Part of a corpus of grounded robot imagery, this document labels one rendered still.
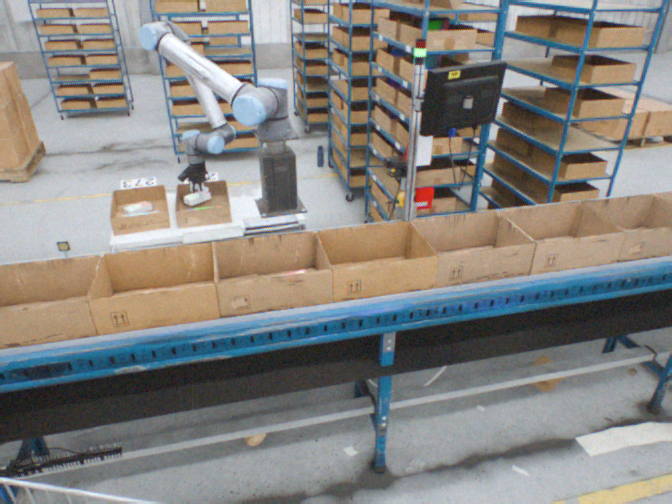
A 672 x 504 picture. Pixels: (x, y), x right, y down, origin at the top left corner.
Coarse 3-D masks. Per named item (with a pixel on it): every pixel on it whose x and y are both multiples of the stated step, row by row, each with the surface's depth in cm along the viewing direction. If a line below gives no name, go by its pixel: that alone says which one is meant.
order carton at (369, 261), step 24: (336, 240) 199; (360, 240) 202; (384, 240) 204; (408, 240) 205; (336, 264) 204; (360, 264) 205; (384, 264) 174; (408, 264) 177; (432, 264) 180; (336, 288) 175; (360, 288) 177; (384, 288) 180; (408, 288) 182; (432, 288) 185
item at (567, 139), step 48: (528, 0) 337; (576, 0) 337; (576, 48) 283; (624, 48) 285; (528, 96) 354; (480, 144) 399; (576, 144) 323; (624, 144) 315; (480, 192) 407; (528, 192) 356
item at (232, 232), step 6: (234, 228) 262; (240, 228) 262; (186, 234) 256; (192, 234) 256; (198, 234) 256; (204, 234) 256; (210, 234) 256; (216, 234) 256; (222, 234) 256; (228, 234) 256; (234, 234) 256; (240, 234) 256; (186, 240) 251; (192, 240) 251; (198, 240) 250; (204, 240) 251; (210, 240) 251
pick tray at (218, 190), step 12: (180, 192) 291; (216, 192) 297; (180, 204) 286; (204, 204) 286; (216, 204) 286; (228, 204) 286; (180, 216) 259; (192, 216) 260; (204, 216) 262; (216, 216) 264; (228, 216) 265; (180, 228) 262
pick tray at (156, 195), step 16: (112, 192) 279; (128, 192) 284; (144, 192) 287; (160, 192) 290; (112, 208) 266; (160, 208) 282; (112, 224) 252; (128, 224) 254; (144, 224) 257; (160, 224) 260
